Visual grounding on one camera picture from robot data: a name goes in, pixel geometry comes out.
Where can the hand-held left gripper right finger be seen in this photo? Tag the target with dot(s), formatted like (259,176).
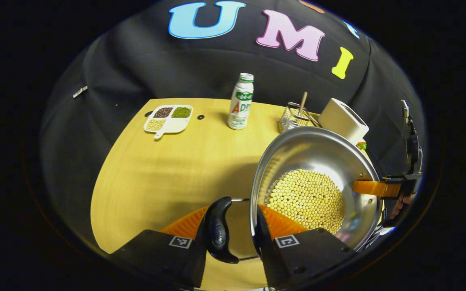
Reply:
(310,254)

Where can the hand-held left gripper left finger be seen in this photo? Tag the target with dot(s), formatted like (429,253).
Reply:
(156,254)

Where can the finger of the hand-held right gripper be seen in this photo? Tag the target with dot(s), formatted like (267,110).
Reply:
(374,188)

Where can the heap of yellow soybeans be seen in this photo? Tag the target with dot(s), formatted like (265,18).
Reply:
(306,198)

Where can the toy sandwich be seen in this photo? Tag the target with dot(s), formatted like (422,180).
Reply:
(361,145)

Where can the white toaster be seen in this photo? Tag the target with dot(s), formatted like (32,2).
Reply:
(342,119)

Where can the clear glass utensil holder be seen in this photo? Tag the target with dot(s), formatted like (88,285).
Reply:
(291,119)

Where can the wooden stick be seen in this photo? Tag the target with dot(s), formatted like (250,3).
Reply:
(302,103)

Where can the white divided plate of beans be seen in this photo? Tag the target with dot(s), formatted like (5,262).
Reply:
(168,119)

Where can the white drink bottle green label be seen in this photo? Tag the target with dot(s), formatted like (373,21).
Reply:
(240,105)

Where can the silver cloth clip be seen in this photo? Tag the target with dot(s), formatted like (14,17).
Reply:
(80,91)

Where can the black backdrop cloth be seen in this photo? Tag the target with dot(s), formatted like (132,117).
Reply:
(136,72)

